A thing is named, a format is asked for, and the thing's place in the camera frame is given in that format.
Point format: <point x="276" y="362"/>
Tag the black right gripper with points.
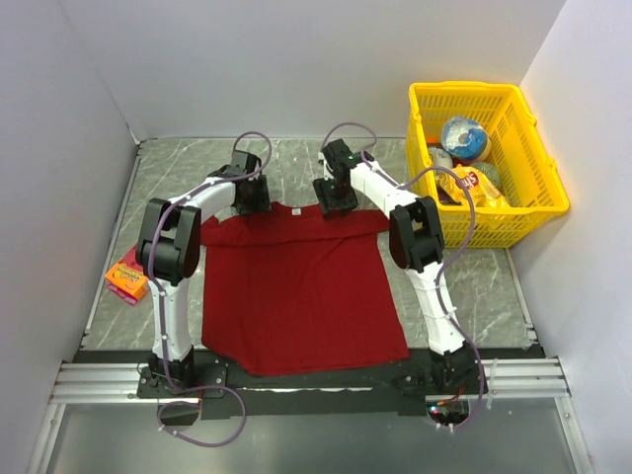
<point x="347" y="205"/>

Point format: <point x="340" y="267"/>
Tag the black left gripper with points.
<point x="261" y="204"/>

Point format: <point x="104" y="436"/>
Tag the red t-shirt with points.
<point x="288" y="291"/>

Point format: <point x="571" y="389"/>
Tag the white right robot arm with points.
<point x="416" y="246"/>

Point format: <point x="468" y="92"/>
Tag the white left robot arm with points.
<point x="168" y="250"/>

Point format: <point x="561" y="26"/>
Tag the white cup in basket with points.
<point x="441" y="159"/>

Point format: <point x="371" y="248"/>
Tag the blue white globe ball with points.
<point x="465" y="139"/>

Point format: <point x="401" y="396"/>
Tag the yellow Lays chips bag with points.
<point x="481" y="189"/>

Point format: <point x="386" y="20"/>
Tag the pink orange sponge box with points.
<point x="126" y="279"/>

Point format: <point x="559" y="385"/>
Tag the green melon ball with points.
<point x="491" y="172"/>

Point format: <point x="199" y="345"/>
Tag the yellow plastic basket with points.
<point x="531" y="183"/>

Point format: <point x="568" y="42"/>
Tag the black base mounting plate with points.
<point x="225" y="389"/>

